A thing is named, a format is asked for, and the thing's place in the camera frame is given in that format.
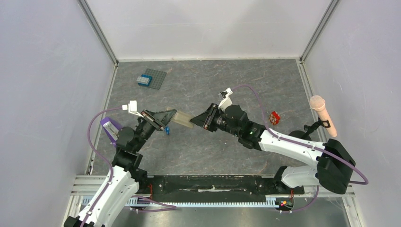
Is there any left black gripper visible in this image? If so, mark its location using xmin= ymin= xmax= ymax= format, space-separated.
xmin=133 ymin=108 xmax=177 ymax=152

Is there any beige remote control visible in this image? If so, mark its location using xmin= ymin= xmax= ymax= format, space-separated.
xmin=171 ymin=110 xmax=194 ymax=129

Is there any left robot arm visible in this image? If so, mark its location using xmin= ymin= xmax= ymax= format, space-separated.
xmin=63 ymin=109 xmax=177 ymax=227

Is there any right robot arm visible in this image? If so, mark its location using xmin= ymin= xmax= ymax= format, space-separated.
xmin=190 ymin=104 xmax=356 ymax=194

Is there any grey lego baseplate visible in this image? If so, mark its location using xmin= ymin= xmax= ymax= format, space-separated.
xmin=141 ymin=69 xmax=167 ymax=90

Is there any grey lego brick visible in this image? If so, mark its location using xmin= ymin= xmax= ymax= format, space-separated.
xmin=136 ymin=76 xmax=151 ymax=86

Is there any blue lego brick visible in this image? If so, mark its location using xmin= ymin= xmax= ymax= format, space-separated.
xmin=137 ymin=74 xmax=153 ymax=87

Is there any red toy figure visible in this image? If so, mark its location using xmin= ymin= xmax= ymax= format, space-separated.
xmin=269 ymin=111 xmax=280 ymax=125

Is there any black microphone stand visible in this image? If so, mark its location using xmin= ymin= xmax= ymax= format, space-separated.
xmin=289 ymin=118 xmax=331 ymax=141

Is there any pink microphone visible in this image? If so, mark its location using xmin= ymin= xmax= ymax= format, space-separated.
xmin=309 ymin=95 xmax=337 ymax=138

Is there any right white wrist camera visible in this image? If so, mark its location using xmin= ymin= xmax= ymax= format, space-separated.
xmin=218 ymin=88 xmax=233 ymax=112

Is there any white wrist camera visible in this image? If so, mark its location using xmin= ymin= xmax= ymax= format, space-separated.
xmin=122 ymin=100 xmax=143 ymax=117
xmin=218 ymin=88 xmax=233 ymax=112

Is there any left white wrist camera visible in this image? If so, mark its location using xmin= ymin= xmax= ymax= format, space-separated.
xmin=122 ymin=100 xmax=143 ymax=117

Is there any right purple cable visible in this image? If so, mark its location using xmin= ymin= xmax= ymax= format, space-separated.
xmin=231 ymin=84 xmax=369 ymax=185

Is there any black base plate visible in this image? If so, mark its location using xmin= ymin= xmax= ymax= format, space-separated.
xmin=137 ymin=175 xmax=305 ymax=202

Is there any white cable duct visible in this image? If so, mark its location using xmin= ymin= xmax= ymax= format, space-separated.
xmin=125 ymin=197 xmax=294 ymax=209

